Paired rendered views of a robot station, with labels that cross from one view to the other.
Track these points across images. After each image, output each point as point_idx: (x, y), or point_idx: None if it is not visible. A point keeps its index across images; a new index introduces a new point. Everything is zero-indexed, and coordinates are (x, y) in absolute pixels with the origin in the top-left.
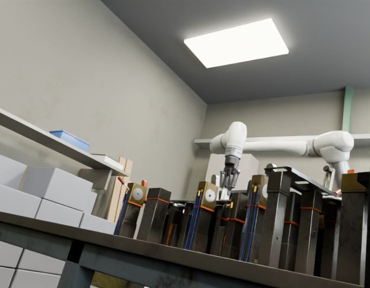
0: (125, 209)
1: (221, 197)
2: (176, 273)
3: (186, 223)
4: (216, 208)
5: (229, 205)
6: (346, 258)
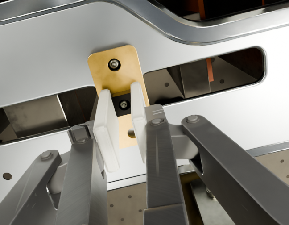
0: None
1: (118, 132)
2: None
3: None
4: (61, 96)
5: (149, 72)
6: None
